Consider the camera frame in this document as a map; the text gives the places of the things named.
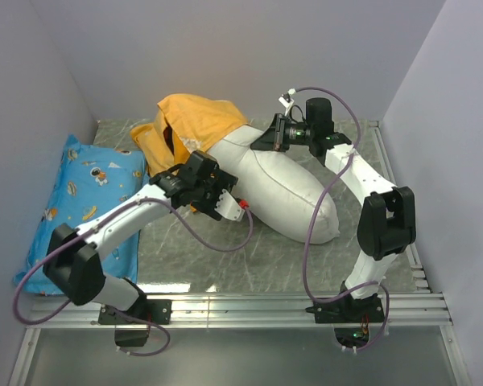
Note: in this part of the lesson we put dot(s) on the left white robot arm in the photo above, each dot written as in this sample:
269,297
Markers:
75,254

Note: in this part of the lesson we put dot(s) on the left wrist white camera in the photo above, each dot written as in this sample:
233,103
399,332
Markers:
228,207

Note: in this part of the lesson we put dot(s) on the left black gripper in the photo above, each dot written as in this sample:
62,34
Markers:
224,181

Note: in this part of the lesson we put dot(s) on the blue cartoon pillow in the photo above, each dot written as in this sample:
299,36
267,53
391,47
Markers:
91,181

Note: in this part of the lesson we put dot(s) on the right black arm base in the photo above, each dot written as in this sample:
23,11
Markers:
355,317

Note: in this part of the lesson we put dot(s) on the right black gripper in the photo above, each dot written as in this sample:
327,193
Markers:
274,137

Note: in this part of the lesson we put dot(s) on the white pillow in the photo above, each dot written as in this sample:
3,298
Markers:
280,192

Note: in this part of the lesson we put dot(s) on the orange pillowcase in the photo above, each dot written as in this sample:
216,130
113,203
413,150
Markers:
183,124

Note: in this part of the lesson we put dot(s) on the wrist white camera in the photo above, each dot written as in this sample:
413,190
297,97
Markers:
287,101
228,207

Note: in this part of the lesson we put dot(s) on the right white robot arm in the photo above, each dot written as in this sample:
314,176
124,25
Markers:
387,223

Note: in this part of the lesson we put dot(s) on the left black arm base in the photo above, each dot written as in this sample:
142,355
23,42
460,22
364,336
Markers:
134,317

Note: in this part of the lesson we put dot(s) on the aluminium mounting rail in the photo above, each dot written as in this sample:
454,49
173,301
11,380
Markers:
244,311

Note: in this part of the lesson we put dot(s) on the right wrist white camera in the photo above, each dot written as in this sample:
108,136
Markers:
287,101

